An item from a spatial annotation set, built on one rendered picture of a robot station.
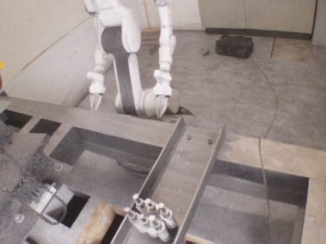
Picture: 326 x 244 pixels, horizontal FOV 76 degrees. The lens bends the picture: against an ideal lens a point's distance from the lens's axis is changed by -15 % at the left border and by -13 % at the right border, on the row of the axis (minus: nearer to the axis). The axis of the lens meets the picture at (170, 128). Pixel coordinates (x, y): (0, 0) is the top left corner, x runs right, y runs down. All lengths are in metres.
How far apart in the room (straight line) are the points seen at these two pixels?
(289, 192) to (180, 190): 0.54
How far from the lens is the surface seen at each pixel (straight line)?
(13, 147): 1.15
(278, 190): 1.20
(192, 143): 1.04
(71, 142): 1.46
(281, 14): 3.08
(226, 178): 1.21
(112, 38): 1.31
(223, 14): 3.19
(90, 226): 1.81
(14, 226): 1.23
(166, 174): 0.97
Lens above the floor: 1.46
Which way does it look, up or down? 45 degrees down
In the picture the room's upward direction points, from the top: 17 degrees counter-clockwise
